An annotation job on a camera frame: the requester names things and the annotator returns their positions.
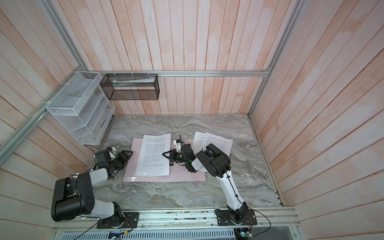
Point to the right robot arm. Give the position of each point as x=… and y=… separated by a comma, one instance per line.
x=214, y=161

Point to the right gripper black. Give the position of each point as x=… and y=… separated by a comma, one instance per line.
x=173, y=155

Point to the pink folder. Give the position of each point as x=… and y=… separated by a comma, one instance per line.
x=177, y=173

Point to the horizontal aluminium frame bar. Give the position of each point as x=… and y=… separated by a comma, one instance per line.
x=184, y=73

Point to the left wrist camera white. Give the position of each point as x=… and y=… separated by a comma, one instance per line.
x=112, y=152

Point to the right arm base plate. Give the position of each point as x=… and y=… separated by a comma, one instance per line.
x=228, y=218

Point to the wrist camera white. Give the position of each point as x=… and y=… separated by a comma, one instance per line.
x=112, y=152
x=178, y=145

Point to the printed paper sheet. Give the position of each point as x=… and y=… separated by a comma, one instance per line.
x=151, y=162
x=198, y=142
x=223, y=144

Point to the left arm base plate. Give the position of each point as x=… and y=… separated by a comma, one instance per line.
x=125, y=220

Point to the black mesh basket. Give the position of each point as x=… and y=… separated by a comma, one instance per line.
x=118, y=87

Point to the white wire mesh rack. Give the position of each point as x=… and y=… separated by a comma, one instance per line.
x=84, y=113

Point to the papers in black basket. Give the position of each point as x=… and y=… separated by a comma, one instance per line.
x=145, y=82

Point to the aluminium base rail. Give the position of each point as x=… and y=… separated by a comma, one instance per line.
x=169, y=219

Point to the right aluminium frame post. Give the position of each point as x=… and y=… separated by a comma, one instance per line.
x=277, y=55

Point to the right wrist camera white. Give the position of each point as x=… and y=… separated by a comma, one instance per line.
x=178, y=145

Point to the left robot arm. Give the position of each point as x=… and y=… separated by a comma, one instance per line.
x=74, y=196

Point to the left aluminium frame bar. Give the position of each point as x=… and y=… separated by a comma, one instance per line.
x=20, y=135

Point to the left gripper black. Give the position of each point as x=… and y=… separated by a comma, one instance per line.
x=123, y=156

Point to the left rear aluminium post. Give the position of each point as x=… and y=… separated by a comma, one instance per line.
x=53, y=15

